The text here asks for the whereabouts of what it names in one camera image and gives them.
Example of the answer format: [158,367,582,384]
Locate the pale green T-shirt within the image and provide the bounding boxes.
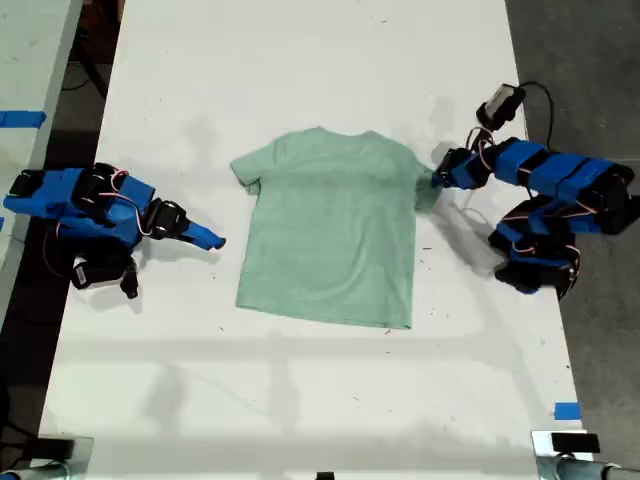
[229,126,443,331]

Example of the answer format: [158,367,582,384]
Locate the white side table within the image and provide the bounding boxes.
[0,0,85,326]

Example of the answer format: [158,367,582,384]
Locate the long blue tape strip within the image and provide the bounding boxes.
[0,110,48,130]

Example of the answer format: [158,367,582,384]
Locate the small black box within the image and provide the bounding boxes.
[36,438,77,459]
[551,433,601,454]

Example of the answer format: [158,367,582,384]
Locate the square blue tape piece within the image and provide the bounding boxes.
[553,401,583,422]

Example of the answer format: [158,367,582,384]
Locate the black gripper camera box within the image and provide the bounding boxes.
[69,252,127,292]
[475,83,527,133]

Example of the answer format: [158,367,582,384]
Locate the black camera cable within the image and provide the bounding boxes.
[41,233,76,279]
[519,81,556,151]

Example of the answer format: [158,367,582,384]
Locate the black floor cable bundle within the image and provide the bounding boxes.
[0,379,42,469]

